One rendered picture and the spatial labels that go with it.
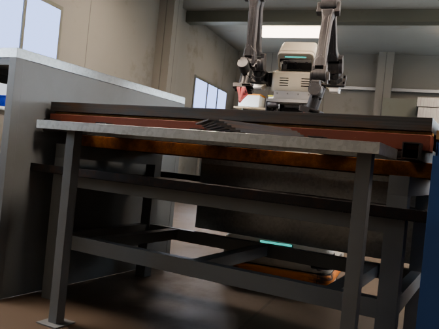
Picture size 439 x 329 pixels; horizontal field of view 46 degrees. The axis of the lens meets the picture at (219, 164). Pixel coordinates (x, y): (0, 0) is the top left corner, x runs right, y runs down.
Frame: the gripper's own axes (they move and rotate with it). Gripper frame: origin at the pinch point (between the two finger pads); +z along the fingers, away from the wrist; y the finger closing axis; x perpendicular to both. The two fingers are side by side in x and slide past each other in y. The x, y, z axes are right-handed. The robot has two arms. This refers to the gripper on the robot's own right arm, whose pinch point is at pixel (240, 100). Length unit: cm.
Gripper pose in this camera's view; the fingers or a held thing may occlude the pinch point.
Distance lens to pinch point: 270.1
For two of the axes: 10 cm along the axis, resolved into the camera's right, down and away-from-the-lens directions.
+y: 9.4, 0.8, -3.4
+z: -2.2, 8.8, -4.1
